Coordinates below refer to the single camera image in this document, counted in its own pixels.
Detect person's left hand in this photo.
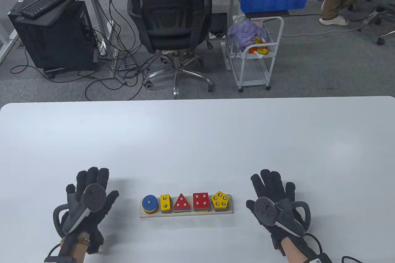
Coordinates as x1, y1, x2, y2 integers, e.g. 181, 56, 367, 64
60, 167, 120, 256

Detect person's right hand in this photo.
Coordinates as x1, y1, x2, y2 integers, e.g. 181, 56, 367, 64
246, 169, 310, 257

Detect blue disc block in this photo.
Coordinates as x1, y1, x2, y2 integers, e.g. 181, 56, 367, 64
142, 195, 158, 211

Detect yellow pentagon block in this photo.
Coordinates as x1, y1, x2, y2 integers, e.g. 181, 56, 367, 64
211, 191, 230, 209

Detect red square block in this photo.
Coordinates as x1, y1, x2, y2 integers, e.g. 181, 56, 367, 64
193, 193, 210, 210

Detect red triangle block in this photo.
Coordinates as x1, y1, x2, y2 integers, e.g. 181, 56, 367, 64
173, 193, 190, 211

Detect wooden peg board with posts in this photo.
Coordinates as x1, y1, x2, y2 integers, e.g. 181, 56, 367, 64
139, 194, 234, 219

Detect person's left forearm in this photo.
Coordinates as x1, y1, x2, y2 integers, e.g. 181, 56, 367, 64
59, 234, 90, 263

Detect person's right forearm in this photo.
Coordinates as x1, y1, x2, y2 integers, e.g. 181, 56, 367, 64
282, 235, 321, 263

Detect black white hand controller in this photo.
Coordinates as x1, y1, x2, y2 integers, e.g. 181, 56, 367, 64
255, 197, 311, 236
52, 184, 107, 239

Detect black box with white label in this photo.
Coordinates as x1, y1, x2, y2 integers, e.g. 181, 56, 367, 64
44, 255, 77, 263
304, 253, 334, 263

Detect white trolley cart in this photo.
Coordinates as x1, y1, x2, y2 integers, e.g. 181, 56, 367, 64
230, 15, 284, 93

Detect orange yellow toy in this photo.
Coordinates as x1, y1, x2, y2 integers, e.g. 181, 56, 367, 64
248, 36, 269, 55

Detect black computer tower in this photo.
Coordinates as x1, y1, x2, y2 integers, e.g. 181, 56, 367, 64
8, 0, 96, 71

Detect purple cloth bag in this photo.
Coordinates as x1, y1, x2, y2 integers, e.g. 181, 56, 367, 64
227, 21, 267, 58

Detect white table leg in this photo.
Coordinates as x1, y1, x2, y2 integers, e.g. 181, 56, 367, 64
0, 19, 19, 63

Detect black mesh office chair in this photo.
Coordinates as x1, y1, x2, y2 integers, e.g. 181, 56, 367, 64
119, 0, 213, 98

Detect black floor box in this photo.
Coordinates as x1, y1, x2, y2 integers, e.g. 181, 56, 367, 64
211, 13, 229, 37

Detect brown board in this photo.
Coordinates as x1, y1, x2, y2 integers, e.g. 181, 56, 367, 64
244, 10, 290, 18

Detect black chair caster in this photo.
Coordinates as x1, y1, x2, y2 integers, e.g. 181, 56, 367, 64
376, 30, 395, 46

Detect black keyboard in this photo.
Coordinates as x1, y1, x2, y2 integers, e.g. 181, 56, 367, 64
19, 0, 77, 18

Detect grey power strip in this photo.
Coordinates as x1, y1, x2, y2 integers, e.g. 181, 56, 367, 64
363, 12, 381, 24

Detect brown bracelet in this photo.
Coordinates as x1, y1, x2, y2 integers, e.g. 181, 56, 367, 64
60, 237, 90, 245

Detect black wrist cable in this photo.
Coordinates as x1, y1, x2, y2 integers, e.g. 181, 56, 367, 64
306, 234, 361, 263
48, 243, 62, 259

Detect black floor cables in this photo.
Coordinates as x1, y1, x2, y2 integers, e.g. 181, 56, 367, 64
11, 0, 161, 101

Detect white floor cable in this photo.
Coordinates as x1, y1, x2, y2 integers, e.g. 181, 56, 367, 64
278, 26, 368, 37

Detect white desk frame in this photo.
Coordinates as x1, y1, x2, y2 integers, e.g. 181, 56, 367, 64
77, 0, 118, 79

